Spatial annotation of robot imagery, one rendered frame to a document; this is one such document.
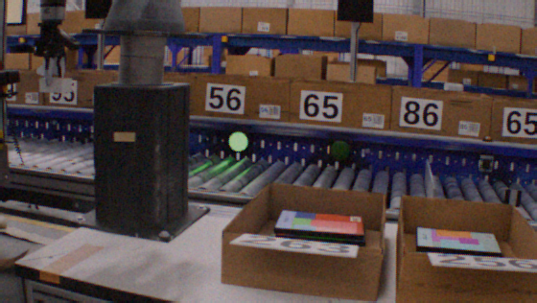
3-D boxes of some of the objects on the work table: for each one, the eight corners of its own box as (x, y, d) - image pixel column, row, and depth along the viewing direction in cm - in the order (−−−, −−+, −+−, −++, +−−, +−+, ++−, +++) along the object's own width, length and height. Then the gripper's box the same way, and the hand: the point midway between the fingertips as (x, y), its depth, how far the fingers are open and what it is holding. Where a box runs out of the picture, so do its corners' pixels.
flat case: (501, 259, 103) (502, 252, 103) (415, 252, 108) (416, 244, 108) (492, 239, 116) (493, 232, 116) (415, 232, 121) (416, 225, 121)
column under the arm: (168, 243, 113) (169, 87, 107) (70, 224, 119) (66, 83, 113) (210, 211, 137) (214, 81, 131) (123, 198, 144) (123, 78, 138)
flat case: (364, 248, 110) (365, 242, 109) (274, 241, 112) (274, 234, 112) (363, 228, 123) (364, 221, 123) (283, 221, 126) (283, 216, 125)
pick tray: (393, 305, 87) (402, 251, 86) (395, 235, 124) (400, 195, 122) (548, 314, 81) (560, 263, 79) (507, 244, 118) (514, 204, 116)
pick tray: (218, 283, 94) (219, 231, 92) (266, 221, 131) (268, 182, 129) (377, 302, 88) (385, 249, 86) (382, 233, 125) (386, 193, 123)
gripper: (52, 22, 168) (50, 83, 172) (29, 21, 156) (28, 86, 160) (71, 21, 166) (69, 84, 170) (49, 20, 154) (47, 86, 158)
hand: (56, 81), depth 164 cm, fingers closed on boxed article, 6 cm apart
